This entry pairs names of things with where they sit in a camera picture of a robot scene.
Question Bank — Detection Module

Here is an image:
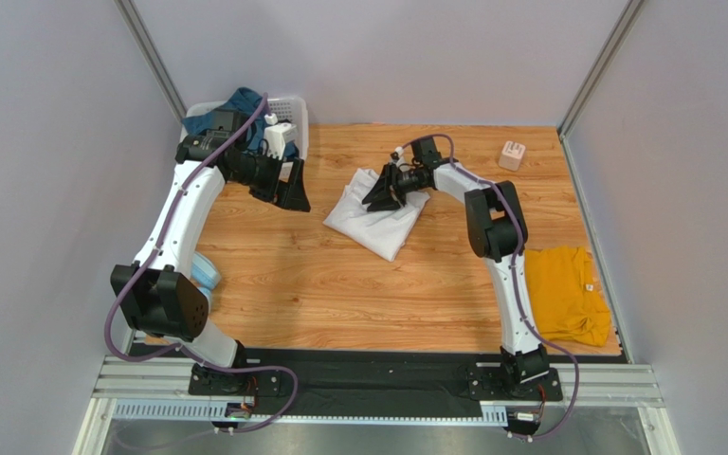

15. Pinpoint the aluminium frame rail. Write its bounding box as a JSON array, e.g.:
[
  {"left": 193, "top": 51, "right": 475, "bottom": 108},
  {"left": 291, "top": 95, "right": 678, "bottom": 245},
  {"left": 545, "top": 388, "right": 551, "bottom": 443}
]
[{"left": 75, "top": 354, "right": 680, "bottom": 454}]

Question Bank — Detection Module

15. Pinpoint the folded yellow t shirt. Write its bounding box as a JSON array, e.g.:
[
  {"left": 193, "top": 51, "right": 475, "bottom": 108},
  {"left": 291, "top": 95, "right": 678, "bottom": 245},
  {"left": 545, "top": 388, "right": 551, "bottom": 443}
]
[{"left": 524, "top": 246, "right": 611, "bottom": 347}]

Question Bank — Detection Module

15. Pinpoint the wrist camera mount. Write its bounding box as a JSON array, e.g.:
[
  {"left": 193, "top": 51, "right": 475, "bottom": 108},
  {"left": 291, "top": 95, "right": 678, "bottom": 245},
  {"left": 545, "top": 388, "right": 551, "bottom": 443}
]
[
  {"left": 391, "top": 136, "right": 443, "bottom": 171},
  {"left": 263, "top": 114, "right": 299, "bottom": 161}
]

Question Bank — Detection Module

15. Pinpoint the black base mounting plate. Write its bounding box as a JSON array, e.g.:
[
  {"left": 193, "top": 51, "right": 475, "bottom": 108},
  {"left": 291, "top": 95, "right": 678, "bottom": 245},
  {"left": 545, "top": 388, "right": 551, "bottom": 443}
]
[{"left": 129, "top": 342, "right": 564, "bottom": 418}]

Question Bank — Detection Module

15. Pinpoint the white t shirt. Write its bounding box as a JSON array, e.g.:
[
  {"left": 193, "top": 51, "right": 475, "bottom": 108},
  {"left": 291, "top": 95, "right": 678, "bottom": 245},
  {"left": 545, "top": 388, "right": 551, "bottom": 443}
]
[{"left": 323, "top": 168, "right": 430, "bottom": 262}]

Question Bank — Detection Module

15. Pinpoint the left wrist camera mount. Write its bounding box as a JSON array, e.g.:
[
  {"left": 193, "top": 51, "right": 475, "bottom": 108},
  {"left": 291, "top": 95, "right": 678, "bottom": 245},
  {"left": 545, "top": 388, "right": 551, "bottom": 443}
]
[{"left": 263, "top": 114, "right": 299, "bottom": 161}]

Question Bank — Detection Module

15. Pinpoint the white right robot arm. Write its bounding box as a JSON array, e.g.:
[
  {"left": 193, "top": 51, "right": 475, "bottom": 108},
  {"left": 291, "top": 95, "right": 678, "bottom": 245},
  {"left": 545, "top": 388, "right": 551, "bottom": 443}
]
[{"left": 362, "top": 134, "right": 550, "bottom": 387}]

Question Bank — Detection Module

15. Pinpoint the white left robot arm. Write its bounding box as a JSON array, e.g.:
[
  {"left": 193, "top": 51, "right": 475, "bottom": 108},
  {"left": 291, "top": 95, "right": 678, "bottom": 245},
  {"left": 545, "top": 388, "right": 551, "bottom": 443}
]
[{"left": 108, "top": 105, "right": 311, "bottom": 370}]

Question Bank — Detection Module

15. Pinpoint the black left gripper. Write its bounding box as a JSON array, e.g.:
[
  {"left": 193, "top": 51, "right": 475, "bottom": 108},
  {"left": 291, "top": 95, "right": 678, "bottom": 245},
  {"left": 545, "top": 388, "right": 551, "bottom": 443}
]
[{"left": 228, "top": 147, "right": 310, "bottom": 212}]

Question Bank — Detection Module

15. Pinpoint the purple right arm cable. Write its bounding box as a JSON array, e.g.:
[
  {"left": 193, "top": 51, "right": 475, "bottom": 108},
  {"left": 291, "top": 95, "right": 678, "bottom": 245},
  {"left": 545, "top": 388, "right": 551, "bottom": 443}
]
[{"left": 398, "top": 133, "right": 581, "bottom": 441}]

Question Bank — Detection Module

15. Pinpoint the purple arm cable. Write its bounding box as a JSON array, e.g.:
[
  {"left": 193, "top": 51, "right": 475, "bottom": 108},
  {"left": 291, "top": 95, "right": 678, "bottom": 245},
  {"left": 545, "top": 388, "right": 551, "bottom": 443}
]
[
  {"left": 398, "top": 133, "right": 581, "bottom": 441},
  {"left": 102, "top": 93, "right": 299, "bottom": 434}
]

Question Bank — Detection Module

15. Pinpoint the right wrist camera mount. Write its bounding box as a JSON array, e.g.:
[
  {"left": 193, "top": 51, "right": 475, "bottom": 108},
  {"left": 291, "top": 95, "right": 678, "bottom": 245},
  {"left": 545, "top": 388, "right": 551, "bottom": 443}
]
[{"left": 391, "top": 136, "right": 443, "bottom": 171}]

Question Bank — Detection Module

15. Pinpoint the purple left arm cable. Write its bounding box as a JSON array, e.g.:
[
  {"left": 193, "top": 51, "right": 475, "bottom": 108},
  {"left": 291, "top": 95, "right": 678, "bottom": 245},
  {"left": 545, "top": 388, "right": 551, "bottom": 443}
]
[{"left": 102, "top": 93, "right": 299, "bottom": 434}]

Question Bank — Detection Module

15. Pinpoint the blue t shirt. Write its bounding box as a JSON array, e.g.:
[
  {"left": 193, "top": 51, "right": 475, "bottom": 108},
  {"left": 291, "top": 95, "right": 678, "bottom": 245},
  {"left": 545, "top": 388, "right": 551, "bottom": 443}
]
[{"left": 181, "top": 87, "right": 273, "bottom": 154}]

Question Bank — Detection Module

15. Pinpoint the white plastic laundry basket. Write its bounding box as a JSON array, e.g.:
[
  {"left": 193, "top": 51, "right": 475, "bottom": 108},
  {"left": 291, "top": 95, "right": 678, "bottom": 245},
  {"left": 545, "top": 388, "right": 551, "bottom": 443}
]
[{"left": 186, "top": 96, "right": 309, "bottom": 160}]

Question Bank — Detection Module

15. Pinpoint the small pink box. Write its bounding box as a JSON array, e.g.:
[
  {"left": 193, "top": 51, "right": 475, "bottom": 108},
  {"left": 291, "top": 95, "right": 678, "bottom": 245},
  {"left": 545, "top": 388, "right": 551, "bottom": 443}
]
[{"left": 498, "top": 140, "right": 527, "bottom": 172}]

